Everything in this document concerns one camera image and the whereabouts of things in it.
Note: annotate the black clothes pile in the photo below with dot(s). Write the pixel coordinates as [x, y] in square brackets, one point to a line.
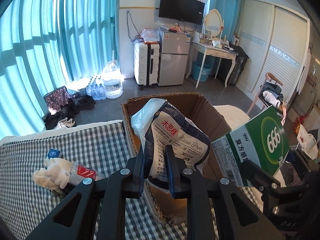
[64, 117]

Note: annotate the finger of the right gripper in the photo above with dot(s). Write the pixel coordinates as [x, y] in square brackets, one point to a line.
[257, 177]

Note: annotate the teal corner curtain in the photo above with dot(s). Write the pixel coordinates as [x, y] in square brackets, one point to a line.
[230, 11]

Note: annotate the blue white small packet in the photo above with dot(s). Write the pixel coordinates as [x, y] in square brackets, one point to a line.
[53, 153]

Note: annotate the tissue paper pack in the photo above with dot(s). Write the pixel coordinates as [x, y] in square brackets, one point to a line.
[159, 124]

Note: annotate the wooden chair with clothes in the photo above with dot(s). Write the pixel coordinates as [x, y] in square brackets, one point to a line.
[270, 93]

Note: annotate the large water jug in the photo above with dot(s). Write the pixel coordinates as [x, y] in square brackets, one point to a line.
[112, 81]

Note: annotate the white suitcase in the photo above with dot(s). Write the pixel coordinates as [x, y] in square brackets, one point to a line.
[146, 64]

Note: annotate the plastic bag on suitcase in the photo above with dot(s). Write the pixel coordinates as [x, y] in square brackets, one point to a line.
[150, 35]

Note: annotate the white louvered wardrobe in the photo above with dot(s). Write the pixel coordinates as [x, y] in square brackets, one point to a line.
[276, 39]

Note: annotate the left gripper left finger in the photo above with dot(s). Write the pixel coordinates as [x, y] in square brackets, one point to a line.
[95, 209]

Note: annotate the large teal window curtain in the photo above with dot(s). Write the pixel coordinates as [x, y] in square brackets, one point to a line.
[46, 44]

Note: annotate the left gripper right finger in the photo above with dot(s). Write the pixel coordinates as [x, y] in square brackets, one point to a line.
[215, 208]

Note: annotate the clear plastic bottle red label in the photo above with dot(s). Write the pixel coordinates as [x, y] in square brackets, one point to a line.
[79, 172]

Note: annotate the green 666 medicine box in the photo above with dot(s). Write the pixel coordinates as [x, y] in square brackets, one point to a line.
[261, 139]

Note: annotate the purple patterned bag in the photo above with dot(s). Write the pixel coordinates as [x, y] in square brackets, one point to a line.
[56, 99]

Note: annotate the brown cardboard box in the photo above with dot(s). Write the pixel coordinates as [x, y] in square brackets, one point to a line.
[202, 113]

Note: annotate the white bunny plush toy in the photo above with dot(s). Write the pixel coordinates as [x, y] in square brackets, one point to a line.
[55, 176]

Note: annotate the pack of water bottles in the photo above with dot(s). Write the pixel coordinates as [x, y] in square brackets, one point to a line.
[95, 88]

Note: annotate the black wall television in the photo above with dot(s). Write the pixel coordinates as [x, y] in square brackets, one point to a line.
[182, 10]

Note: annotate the oval vanity mirror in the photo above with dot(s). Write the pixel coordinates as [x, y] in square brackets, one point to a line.
[213, 24]

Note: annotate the silver mini fridge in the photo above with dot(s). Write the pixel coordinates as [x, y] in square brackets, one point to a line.
[174, 50]

